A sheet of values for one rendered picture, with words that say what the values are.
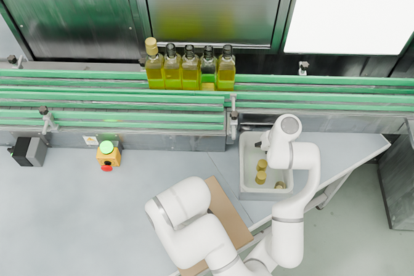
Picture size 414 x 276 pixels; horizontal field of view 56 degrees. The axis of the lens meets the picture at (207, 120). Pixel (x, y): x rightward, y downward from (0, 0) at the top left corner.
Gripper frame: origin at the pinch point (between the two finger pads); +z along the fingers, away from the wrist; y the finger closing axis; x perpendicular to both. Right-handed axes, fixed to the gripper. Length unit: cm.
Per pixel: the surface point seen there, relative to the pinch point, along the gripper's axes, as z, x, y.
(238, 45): -8.9, -34.5, 11.2
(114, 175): 7, 8, 55
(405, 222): 58, 23, -70
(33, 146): 1, -2, 82
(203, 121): -7.8, -7.4, 23.5
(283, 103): -3.0, -15.3, -4.0
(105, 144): -1, -2, 57
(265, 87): -0.3, -22.1, 1.4
